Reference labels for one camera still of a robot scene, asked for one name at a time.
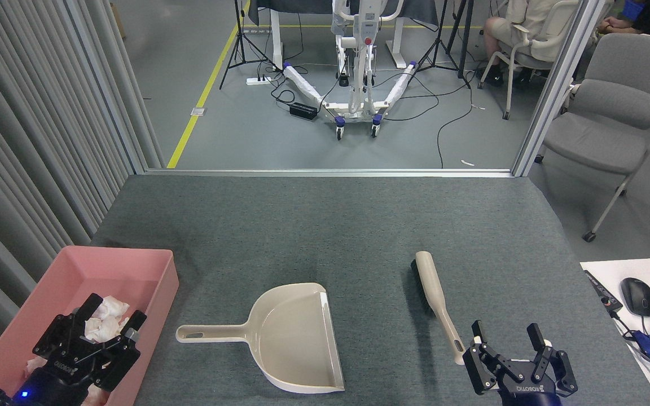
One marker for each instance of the crumpled white tissue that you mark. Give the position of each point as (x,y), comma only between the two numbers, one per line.
(112,307)
(30,365)
(102,327)
(96,397)

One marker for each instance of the silver table edge rail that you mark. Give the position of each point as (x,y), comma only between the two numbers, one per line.
(330,172)

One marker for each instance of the black tripod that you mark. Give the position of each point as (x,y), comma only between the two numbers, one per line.
(240,28)
(466,34)

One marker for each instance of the blue box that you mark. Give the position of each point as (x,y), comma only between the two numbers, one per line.
(632,8)

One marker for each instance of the silver post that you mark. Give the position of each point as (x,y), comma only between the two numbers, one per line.
(556,84)

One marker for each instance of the beige plastic dustpan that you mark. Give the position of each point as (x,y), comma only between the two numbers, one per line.
(291,338)

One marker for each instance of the white office chair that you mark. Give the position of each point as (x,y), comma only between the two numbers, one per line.
(553,48)

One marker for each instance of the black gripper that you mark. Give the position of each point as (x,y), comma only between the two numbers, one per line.
(57,386)
(528,395)

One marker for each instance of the seated person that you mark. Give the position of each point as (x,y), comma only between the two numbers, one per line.
(519,17)

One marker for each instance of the white power strip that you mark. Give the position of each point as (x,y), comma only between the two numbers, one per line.
(258,81)

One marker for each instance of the black flat control device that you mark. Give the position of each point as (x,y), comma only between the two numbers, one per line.
(601,290)

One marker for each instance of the pink plastic bin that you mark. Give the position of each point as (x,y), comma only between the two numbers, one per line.
(105,276)

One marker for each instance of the white-legged desk with dark cloth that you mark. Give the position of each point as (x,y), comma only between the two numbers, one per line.
(291,5)

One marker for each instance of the black power adapter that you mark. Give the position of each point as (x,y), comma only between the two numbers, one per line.
(303,110)

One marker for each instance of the white stand on wheels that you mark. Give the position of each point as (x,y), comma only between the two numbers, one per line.
(353,106)

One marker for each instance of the beige hand brush black bristles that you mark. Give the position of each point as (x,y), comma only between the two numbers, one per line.
(435,293)

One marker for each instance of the grey padded chair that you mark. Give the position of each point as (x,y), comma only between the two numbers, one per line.
(596,141)

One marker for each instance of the grey ribbed partition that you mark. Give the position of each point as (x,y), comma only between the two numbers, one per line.
(20,141)

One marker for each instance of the black computer mouse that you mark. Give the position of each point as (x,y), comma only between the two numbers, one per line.
(638,296)

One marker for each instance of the metal floor outlet plate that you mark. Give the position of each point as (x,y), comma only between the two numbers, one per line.
(198,111)

